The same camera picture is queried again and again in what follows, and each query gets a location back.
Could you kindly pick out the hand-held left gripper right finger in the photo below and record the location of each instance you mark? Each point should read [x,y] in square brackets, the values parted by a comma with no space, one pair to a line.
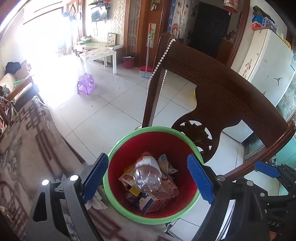
[200,182]

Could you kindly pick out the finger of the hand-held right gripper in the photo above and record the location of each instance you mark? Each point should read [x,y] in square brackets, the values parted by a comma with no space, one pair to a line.
[279,201]
[266,169]

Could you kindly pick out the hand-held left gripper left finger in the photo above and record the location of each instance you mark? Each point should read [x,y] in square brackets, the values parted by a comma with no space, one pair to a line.
[95,179]

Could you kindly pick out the yellow snack packet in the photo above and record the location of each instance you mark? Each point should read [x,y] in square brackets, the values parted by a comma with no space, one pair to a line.
[126,176]

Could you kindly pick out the blue white wrapper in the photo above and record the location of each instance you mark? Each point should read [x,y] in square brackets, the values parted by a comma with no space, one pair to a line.
[165,162]

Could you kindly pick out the pink printed carton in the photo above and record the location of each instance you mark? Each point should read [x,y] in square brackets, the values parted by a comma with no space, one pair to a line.
[160,199]

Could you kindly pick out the clear plastic bottle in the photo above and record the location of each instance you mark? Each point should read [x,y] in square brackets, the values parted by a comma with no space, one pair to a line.
[148,176]

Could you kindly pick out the red bin with green rim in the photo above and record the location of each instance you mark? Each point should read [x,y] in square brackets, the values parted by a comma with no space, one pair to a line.
[148,143]

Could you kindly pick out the black white floral cushion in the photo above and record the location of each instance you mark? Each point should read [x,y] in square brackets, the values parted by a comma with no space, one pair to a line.
[171,227]

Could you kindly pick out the beige brown patterned tablecloth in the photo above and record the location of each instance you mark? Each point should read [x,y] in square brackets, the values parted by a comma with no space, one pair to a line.
[34,143]

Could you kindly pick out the glass kitchen door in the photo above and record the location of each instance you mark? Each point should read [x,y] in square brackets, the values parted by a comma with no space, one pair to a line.
[288,99]

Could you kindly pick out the dark wooden carved chair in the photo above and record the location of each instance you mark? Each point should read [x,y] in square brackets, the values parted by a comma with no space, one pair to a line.
[219,88]

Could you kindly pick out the purple plastic stool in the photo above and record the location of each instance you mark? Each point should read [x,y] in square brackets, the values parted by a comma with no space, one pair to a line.
[86,83]

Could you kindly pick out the white refrigerator with stickers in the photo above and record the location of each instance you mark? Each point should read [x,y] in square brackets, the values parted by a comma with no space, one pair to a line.
[266,62]

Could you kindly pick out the plain wooden chair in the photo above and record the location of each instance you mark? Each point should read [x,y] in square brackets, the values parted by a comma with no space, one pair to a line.
[5,118]

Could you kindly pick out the wooden striped sofa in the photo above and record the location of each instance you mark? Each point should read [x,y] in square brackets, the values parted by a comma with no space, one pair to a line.
[20,90]

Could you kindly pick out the grey dustpan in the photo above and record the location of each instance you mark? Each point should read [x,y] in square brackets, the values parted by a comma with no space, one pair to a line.
[146,72]

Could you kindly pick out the small dark red bin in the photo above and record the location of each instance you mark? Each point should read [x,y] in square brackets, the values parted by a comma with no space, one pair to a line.
[129,62]

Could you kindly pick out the wooden shoe cabinet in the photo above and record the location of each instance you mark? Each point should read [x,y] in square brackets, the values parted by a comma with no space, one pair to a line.
[225,52]

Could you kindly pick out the white coffee table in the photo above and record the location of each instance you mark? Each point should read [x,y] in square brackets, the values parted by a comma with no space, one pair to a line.
[97,53]

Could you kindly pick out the yellow object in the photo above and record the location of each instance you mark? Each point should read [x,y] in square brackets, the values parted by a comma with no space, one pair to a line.
[285,41]

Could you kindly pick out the glass top low table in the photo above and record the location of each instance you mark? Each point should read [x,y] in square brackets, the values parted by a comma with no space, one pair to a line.
[92,45]

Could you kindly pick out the black bag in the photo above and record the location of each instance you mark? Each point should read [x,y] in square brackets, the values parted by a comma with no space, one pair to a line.
[13,67]

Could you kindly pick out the framed star picture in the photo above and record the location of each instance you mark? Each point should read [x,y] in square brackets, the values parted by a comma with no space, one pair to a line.
[112,39]

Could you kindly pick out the blue plastic basket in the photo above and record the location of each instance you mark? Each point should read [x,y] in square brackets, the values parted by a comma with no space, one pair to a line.
[263,23]

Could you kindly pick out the black entrance door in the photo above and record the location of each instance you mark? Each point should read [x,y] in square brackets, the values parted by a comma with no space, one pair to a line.
[212,30]

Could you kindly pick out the bamboo picture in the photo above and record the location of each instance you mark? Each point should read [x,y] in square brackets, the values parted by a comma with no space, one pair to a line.
[153,34]

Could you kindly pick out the dark bundle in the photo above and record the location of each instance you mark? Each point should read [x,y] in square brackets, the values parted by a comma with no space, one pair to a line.
[261,11]

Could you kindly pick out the cartoon door curtain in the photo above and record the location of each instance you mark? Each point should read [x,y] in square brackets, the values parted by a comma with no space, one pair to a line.
[182,20]

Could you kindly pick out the red lantern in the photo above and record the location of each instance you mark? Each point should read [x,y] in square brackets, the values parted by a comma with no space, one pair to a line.
[231,5]

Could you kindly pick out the wooden archway frame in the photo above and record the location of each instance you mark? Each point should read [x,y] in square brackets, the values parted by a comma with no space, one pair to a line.
[241,34]

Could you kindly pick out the wall television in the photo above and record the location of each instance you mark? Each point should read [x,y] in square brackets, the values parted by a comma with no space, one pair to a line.
[100,15]

